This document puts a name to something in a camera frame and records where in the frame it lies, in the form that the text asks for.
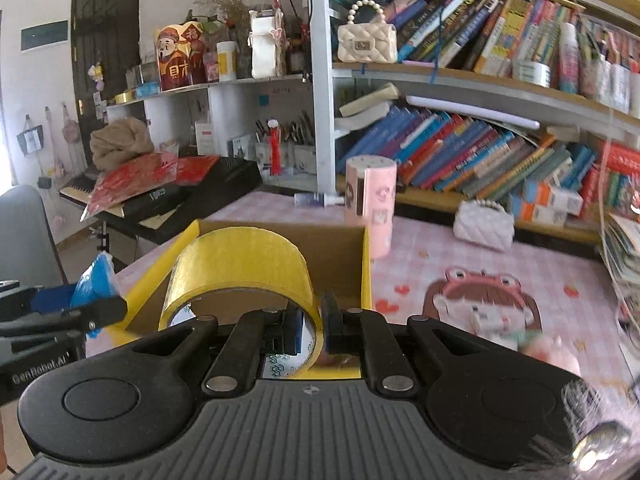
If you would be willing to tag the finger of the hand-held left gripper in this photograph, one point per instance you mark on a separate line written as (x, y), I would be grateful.
(105, 312)
(50, 299)

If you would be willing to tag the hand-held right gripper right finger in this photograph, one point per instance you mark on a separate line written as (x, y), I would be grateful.
(330, 325)

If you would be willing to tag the black keyboard stand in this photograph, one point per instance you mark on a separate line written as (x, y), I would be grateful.
(107, 240)

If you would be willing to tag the white side shelf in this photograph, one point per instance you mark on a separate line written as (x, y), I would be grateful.
(225, 110)

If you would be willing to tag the white and yellow cup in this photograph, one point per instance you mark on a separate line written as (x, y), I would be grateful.
(226, 62)

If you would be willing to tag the white tape roll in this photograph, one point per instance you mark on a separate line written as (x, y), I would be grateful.
(532, 74)

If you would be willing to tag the pen holders with pens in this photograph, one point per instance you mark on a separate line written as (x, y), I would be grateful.
(300, 155)

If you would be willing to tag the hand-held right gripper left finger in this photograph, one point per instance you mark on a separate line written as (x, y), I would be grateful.
(298, 332)

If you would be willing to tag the yellow tape roll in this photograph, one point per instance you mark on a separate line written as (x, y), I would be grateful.
(235, 260)

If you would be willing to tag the hanging tote bag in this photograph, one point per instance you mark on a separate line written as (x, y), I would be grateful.
(30, 140)

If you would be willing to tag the red figure paper box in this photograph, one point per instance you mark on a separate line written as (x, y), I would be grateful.
(175, 60)

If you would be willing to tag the row of colourful books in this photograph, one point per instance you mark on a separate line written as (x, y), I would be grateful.
(450, 150)

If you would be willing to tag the red paper packets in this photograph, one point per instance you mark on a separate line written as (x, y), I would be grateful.
(135, 175)

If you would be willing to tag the dark wooden door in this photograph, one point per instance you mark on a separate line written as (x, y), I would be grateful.
(105, 35)

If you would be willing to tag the white hanging pouch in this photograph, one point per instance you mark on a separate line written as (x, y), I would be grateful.
(265, 50)

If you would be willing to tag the grey chair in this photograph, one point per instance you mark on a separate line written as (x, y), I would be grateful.
(30, 235)

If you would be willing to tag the beige knitted cloth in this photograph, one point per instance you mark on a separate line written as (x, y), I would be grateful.
(120, 142)

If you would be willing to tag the pink plush toy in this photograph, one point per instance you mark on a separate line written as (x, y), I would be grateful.
(555, 357)

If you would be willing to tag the dried flowers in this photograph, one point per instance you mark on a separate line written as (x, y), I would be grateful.
(225, 5)

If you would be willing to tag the stack of notebooks and papers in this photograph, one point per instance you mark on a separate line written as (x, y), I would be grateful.
(622, 260)

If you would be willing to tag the blue plastic packet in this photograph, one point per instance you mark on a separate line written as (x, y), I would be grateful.
(97, 280)

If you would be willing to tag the white quilted pouch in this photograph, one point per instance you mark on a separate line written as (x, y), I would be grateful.
(482, 225)

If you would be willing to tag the cream quilted handbag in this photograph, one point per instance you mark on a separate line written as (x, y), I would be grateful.
(367, 40)

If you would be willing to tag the yellow cardboard box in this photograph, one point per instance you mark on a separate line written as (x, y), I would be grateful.
(330, 260)

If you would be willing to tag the red thick book lying flat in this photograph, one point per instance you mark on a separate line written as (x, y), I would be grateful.
(620, 160)

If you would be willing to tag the pink cylindrical container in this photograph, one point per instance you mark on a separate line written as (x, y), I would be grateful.
(372, 205)

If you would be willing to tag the black electronic keyboard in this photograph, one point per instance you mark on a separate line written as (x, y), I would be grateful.
(225, 175)

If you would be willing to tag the orange and blue box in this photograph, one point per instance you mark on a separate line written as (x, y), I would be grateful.
(552, 197)
(537, 212)

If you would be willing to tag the red tassel pen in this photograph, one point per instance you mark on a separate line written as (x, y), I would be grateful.
(275, 150)

